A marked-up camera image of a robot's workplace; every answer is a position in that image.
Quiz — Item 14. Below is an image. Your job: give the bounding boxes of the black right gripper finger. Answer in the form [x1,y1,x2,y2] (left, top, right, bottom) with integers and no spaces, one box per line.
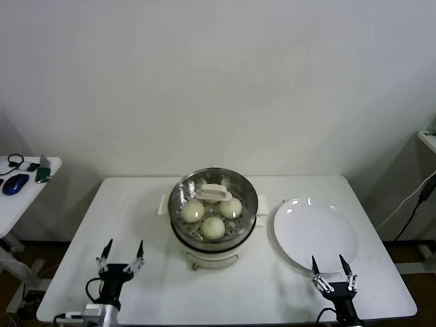
[311,254,334,295]
[339,253,358,293]

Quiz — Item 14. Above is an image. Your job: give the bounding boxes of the green circuit board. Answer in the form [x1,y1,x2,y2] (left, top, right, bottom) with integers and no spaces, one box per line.
[35,166,52,184]

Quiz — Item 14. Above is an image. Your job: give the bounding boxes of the stainless steel steamer basket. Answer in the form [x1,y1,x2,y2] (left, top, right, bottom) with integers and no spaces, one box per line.
[157,166,270,252]

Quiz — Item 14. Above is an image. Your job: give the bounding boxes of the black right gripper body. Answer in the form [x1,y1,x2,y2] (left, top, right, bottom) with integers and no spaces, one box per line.
[324,281,358,318]

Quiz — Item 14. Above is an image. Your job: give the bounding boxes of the black power adapter with cable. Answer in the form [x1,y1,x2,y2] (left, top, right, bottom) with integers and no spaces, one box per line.
[396,176,436,241]

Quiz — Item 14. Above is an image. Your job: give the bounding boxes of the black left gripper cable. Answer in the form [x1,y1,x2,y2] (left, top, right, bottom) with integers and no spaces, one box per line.
[85,277,105,306]

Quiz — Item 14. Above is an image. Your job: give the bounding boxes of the white power cable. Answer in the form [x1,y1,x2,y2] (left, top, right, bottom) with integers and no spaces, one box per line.
[377,170,436,233]

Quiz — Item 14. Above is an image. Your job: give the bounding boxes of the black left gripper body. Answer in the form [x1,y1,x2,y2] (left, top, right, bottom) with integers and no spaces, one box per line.
[98,263,136,307]

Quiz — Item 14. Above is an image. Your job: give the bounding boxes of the blue computer mouse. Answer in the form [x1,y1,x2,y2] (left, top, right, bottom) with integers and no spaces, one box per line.
[1,173,29,196]

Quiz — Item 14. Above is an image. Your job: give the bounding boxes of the white shelf cabinet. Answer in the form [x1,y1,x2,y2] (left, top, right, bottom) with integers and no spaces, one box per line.
[415,130,436,161]

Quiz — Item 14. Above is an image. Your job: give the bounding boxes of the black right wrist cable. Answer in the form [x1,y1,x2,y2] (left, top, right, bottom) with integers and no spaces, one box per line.
[315,307,339,324]

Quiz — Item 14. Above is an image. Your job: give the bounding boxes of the glass lid with white handle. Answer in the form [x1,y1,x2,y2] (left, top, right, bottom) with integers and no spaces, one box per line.
[169,166,259,243]

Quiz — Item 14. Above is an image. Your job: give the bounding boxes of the thin black looped cable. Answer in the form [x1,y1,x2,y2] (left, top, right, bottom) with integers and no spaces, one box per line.
[0,153,25,176]

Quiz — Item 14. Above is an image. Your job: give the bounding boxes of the white side table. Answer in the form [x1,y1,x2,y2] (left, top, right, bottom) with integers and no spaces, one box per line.
[0,155,63,283]

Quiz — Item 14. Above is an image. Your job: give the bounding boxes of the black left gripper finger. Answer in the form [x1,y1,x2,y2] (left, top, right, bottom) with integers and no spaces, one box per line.
[95,238,113,274]
[127,240,146,273]

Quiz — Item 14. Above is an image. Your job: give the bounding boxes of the white electric pot base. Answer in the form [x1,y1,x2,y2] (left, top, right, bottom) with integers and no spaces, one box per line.
[170,217,270,273]

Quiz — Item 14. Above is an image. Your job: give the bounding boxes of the white round plate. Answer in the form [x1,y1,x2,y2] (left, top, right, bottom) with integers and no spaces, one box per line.
[272,196,360,275]

